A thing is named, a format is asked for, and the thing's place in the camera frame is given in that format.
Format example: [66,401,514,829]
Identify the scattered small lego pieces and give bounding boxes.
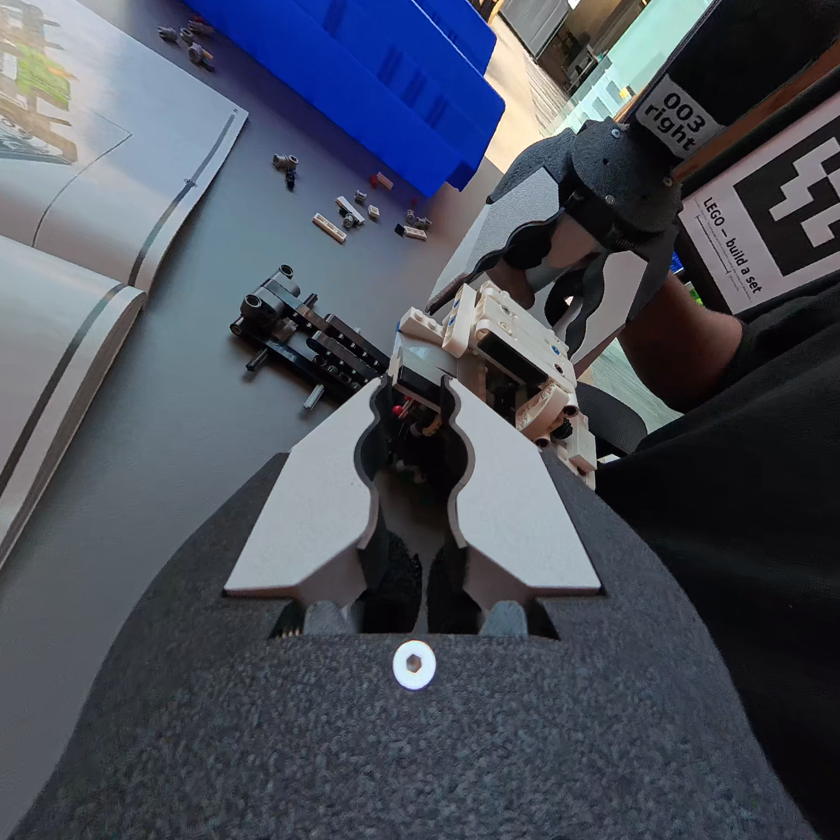
[272,153,435,245]

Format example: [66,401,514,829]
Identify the lego instruction booklet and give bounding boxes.
[0,0,250,568]

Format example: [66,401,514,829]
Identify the dark grey lego beam frame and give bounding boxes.
[228,264,391,409]

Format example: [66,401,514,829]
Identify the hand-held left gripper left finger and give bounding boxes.
[223,377,389,606]

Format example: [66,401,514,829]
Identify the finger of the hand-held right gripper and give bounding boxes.
[425,165,567,317]
[543,248,672,363]

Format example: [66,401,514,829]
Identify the blue plastic bin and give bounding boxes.
[180,0,508,199]

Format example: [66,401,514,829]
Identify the black office chair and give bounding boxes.
[575,382,649,459]

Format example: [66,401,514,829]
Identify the white and green lego assembly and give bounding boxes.
[386,281,599,490]

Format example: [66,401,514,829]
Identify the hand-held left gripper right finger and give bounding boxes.
[442,377,602,609]

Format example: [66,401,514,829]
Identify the person's right forearm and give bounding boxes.
[618,272,746,416]

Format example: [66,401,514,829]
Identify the person's arm black sleeve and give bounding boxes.
[591,279,840,840]

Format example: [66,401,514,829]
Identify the cluster of grey lego connectors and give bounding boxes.
[156,18,216,68]

